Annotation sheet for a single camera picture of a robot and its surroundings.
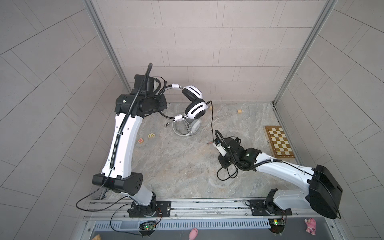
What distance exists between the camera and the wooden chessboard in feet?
2.90

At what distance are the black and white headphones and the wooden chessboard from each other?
55 cm

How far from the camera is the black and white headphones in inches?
23.9
